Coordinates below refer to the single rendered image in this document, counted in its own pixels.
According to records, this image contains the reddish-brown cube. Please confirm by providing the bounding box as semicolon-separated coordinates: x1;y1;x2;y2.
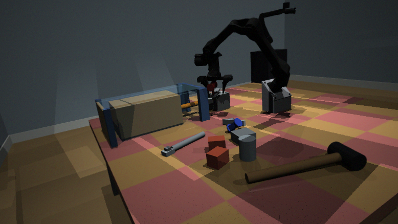
206;146;229;170
208;136;226;151

